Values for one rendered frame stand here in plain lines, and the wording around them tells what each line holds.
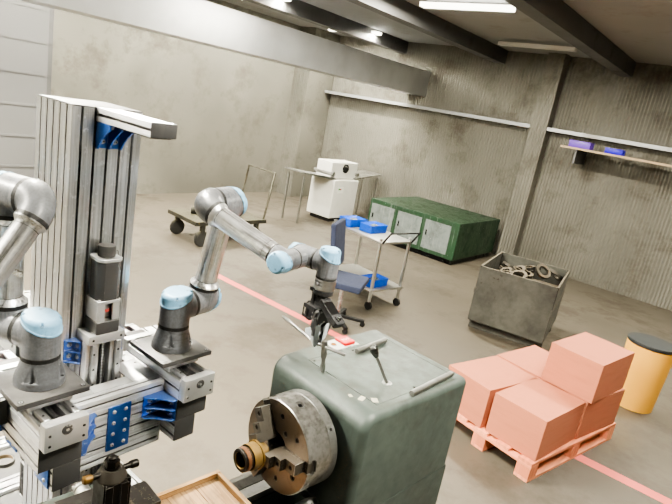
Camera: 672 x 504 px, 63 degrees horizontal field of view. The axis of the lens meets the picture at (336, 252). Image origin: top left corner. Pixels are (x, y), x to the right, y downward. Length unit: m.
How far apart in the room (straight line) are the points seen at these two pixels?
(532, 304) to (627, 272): 4.09
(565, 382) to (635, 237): 5.84
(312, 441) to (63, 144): 1.24
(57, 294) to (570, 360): 3.48
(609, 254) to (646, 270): 0.59
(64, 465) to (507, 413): 2.91
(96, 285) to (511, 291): 4.90
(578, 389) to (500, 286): 2.10
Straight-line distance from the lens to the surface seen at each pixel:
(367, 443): 1.87
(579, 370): 4.44
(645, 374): 5.68
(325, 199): 10.49
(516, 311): 6.31
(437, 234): 9.15
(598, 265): 10.25
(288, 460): 1.82
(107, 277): 2.06
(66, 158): 2.01
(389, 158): 11.85
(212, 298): 2.26
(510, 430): 4.15
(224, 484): 2.05
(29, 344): 1.94
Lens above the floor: 2.17
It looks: 15 degrees down
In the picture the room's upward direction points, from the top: 10 degrees clockwise
